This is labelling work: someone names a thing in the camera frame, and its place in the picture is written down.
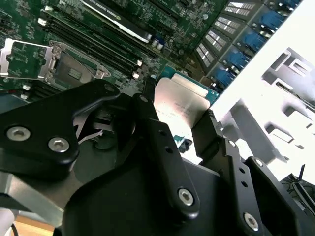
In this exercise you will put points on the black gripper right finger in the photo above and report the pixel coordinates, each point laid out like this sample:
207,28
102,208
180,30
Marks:
236,172

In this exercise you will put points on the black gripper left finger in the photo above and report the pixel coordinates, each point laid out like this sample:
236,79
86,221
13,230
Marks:
37,123

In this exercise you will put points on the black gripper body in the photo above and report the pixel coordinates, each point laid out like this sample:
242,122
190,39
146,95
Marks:
123,209

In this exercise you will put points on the silver CPU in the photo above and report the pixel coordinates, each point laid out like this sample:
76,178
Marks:
182,98

